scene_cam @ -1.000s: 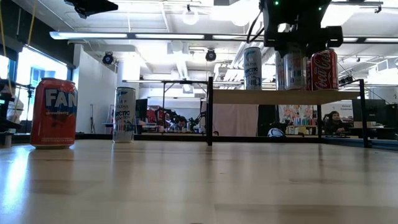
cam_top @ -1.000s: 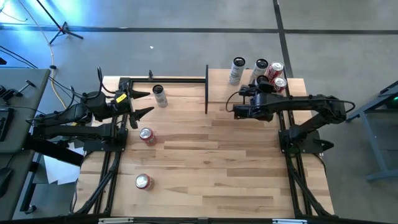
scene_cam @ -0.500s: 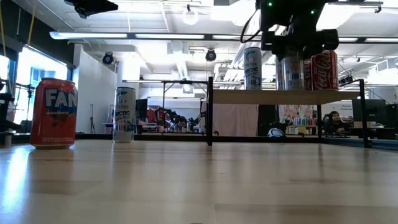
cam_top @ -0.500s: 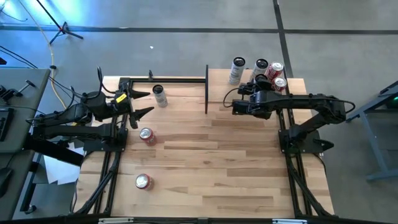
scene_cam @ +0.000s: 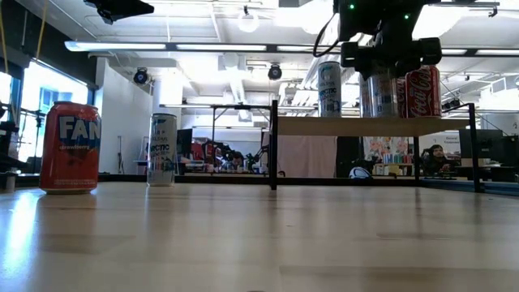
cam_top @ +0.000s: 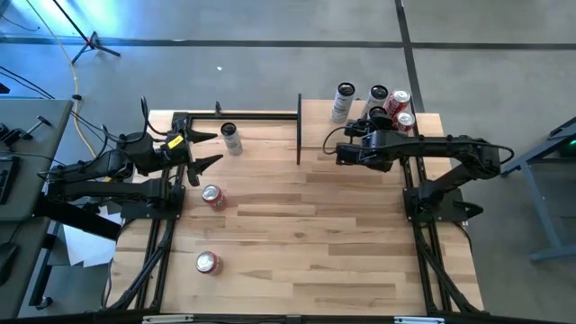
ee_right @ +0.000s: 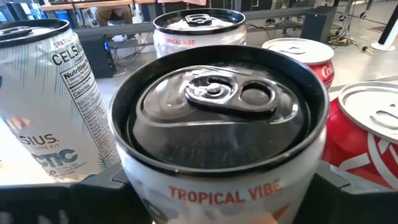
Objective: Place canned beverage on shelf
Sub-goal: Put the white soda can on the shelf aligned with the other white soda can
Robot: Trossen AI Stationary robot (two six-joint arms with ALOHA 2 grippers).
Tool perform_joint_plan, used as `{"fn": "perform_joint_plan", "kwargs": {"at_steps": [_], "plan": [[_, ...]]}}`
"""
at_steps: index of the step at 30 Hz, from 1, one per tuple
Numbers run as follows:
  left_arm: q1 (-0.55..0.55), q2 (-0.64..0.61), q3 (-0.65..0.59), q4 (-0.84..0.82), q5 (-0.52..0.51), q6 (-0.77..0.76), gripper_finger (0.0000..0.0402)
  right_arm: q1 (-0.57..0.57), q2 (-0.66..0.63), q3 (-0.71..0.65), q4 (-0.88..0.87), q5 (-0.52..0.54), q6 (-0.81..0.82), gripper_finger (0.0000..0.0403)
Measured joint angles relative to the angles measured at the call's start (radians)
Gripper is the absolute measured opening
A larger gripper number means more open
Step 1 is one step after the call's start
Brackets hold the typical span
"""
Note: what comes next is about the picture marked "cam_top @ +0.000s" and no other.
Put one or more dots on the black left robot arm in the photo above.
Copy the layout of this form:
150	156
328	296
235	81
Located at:
112	189

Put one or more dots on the Celsius Tropical Vibe can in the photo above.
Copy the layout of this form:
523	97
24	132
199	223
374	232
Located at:
378	112

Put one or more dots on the black clamp knob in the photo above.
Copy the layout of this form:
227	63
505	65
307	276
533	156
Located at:
218	108

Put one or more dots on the red Coca-Cola can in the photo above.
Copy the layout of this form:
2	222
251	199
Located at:
396	102
405	120

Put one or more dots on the black tripod stand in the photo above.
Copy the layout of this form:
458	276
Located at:
92	43

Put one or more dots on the red soda can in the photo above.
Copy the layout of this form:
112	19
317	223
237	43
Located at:
209	264

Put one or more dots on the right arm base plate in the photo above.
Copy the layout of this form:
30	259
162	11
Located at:
450	211

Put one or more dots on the yellow tag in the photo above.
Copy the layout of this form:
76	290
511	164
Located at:
175	141

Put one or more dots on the black desk leg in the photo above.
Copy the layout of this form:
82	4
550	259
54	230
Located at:
42	279

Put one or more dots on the white paper sheet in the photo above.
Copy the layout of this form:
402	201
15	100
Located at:
85	245

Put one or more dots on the grey desk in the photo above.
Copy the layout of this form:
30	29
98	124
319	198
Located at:
27	112
22	234

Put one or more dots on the white slim can black lid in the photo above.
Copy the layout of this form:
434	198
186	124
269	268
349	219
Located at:
372	101

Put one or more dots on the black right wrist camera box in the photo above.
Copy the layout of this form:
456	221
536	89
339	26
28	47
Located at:
353	129

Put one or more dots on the black table frame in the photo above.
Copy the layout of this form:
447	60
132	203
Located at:
243	116

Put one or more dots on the white Celsius Arctic Vibe can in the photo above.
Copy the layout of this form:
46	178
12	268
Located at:
231	139
342	108

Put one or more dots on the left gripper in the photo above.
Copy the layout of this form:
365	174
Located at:
173	150

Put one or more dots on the wooden shelf black frame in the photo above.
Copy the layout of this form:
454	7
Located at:
315	130

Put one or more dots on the black computer mouse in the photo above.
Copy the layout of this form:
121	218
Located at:
6	261

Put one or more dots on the black stand green light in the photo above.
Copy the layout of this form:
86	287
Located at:
540	155

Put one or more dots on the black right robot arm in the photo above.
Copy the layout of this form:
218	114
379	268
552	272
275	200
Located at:
450	146

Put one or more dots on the black desk clamp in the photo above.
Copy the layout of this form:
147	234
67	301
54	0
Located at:
20	132

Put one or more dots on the black keyboard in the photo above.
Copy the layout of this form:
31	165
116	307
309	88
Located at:
6	180

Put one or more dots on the black desk beam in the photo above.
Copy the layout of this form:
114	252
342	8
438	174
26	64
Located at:
76	218

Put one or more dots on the red Fanta strawberry can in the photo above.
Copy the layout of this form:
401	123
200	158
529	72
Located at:
215	200

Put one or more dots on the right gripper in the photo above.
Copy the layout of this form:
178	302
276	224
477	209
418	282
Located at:
380	130

